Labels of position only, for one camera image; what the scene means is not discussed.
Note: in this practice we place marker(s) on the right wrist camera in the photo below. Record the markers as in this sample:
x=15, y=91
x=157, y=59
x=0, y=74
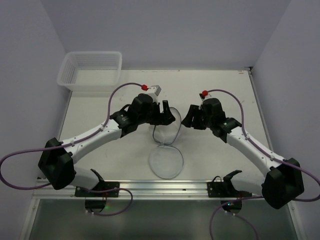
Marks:
x=204, y=96

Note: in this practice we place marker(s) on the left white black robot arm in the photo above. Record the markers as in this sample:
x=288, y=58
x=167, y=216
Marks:
x=58, y=161

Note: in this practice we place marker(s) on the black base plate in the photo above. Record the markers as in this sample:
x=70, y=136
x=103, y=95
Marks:
x=223, y=188
x=110, y=190

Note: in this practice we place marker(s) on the white plastic mesh basket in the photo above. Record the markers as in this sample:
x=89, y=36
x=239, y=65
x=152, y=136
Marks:
x=90, y=71

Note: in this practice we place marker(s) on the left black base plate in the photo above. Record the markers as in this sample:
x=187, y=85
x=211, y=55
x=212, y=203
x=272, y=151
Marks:
x=110, y=190

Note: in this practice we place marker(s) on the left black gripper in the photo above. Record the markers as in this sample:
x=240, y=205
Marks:
x=158, y=115

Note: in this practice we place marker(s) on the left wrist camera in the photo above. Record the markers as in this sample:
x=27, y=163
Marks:
x=152, y=91

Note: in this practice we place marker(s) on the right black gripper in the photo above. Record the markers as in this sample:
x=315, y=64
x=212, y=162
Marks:
x=196, y=117

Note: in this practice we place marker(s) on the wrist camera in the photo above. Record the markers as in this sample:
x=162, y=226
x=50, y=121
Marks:
x=204, y=96
x=152, y=91

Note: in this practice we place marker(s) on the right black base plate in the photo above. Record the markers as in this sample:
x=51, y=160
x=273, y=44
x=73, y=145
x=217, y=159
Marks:
x=223, y=188

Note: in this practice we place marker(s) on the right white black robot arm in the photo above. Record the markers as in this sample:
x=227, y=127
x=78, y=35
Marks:
x=281, y=180

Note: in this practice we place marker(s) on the aluminium mounting rail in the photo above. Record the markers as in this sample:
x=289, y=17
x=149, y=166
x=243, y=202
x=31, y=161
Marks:
x=140, y=189

